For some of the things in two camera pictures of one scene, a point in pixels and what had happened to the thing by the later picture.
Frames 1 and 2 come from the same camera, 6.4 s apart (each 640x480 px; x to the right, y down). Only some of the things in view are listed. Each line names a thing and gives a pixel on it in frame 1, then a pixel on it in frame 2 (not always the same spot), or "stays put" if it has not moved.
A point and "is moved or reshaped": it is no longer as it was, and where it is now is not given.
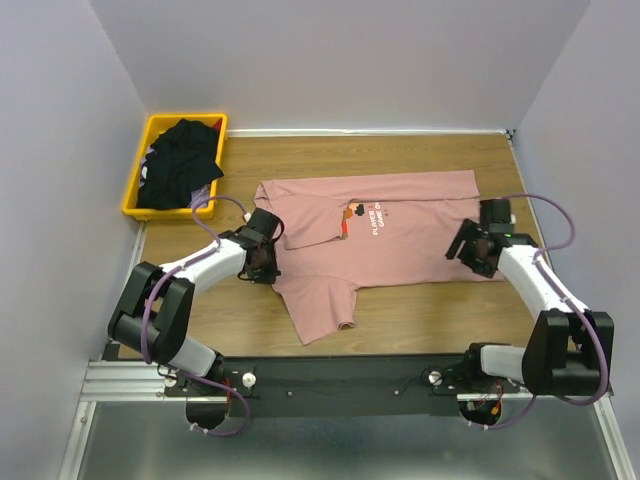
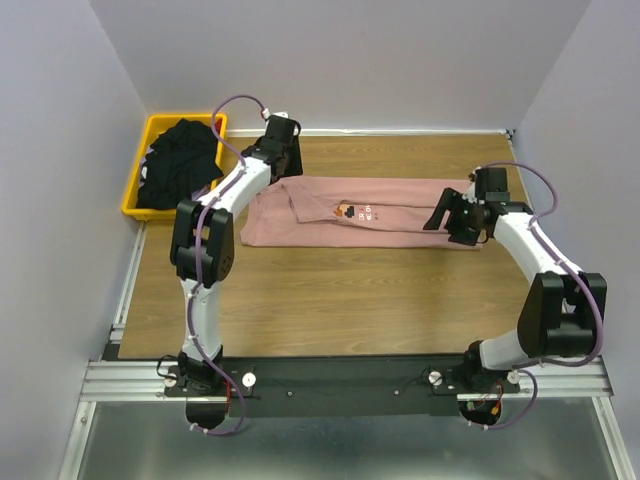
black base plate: (341, 387) stays put
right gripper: (467, 231) -> (451, 201)
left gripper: (268, 276) -> (295, 166)
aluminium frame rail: (118, 381) stays put
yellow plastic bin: (155, 125) stays put
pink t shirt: (341, 233) is moved or reshaped
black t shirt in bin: (182, 158) stays put
